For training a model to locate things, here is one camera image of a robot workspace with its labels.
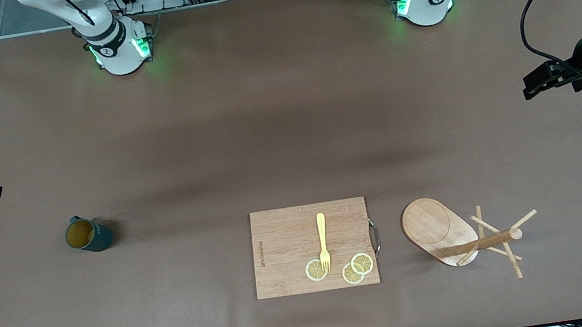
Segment teal mug with yellow inside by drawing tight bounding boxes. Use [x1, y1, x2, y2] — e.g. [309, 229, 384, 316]
[63, 210, 116, 257]

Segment wooden mug tree rack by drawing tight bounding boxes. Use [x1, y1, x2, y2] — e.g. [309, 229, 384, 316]
[398, 181, 548, 295]

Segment lemon slice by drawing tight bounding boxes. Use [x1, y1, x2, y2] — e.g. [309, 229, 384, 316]
[341, 261, 367, 286]
[304, 257, 331, 283]
[349, 251, 376, 277]

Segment brown table cover mat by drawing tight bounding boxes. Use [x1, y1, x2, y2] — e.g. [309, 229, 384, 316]
[0, 0, 582, 327]

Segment yellow plastic fork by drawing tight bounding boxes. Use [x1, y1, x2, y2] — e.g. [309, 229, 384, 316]
[313, 212, 334, 273]

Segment bamboo cutting board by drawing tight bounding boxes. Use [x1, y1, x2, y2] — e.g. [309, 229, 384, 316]
[244, 194, 387, 302]

